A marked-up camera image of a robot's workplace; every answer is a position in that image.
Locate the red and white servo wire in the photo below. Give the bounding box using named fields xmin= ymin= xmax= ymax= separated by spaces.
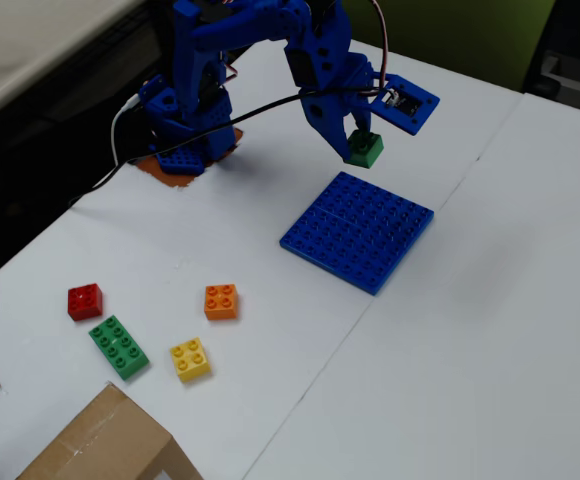
xmin=369 ymin=0 xmax=391 ymax=97

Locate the yellow 2x2 toy block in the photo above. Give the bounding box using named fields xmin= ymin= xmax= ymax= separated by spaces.
xmin=169 ymin=337 xmax=212 ymax=384

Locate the black cable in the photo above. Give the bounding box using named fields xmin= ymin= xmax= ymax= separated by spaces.
xmin=67 ymin=84 xmax=389 ymax=207

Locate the brown cardboard box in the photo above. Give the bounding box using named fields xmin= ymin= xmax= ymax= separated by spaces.
xmin=14 ymin=380 xmax=204 ymax=480

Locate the orange 2x2 toy block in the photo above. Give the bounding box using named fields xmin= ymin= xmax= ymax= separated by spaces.
xmin=203 ymin=283 xmax=239 ymax=321

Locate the blue wrist camera mount plate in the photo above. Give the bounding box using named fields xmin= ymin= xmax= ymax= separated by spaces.
xmin=364 ymin=73 xmax=442 ymax=136

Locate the green chair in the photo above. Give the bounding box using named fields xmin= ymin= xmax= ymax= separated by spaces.
xmin=342 ymin=0 xmax=557 ymax=94

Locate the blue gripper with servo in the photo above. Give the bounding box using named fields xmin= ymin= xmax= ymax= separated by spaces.
xmin=283 ymin=33 xmax=377 ymax=164

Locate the blue 8x8 studded baseplate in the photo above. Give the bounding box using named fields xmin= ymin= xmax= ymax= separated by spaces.
xmin=278 ymin=170 xmax=435 ymax=297

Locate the white cable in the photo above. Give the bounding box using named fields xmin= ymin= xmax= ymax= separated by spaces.
xmin=110 ymin=94 xmax=144 ymax=166

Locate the white desk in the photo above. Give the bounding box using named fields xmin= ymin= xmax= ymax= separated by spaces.
xmin=0 ymin=0 xmax=149 ymax=129

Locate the green 2x2 toy block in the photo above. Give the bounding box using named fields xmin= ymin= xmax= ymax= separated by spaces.
xmin=344 ymin=129 xmax=385 ymax=170

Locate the grey metal furniture frame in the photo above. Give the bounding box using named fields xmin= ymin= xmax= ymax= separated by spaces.
xmin=527 ymin=47 xmax=580 ymax=119

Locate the green 2x4 toy block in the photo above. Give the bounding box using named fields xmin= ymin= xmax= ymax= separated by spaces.
xmin=88 ymin=314 xmax=151 ymax=381

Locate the red 2x2 toy block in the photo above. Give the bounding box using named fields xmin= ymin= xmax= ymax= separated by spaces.
xmin=67 ymin=282 xmax=105 ymax=322

